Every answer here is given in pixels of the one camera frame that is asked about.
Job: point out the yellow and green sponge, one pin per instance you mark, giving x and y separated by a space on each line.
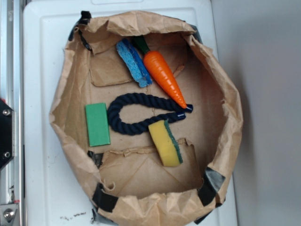
165 143

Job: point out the blue sponge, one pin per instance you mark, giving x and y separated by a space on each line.
134 63

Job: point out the orange plastic carrot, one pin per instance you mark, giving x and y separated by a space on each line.
158 68

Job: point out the green rectangular block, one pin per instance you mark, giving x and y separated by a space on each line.
97 124

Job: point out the brown paper bag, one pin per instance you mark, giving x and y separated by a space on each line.
126 179

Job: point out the white plastic tray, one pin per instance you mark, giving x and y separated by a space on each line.
53 195

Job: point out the black mounting plate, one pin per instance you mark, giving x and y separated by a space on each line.
6 134

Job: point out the aluminium frame rail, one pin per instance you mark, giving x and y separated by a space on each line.
12 187

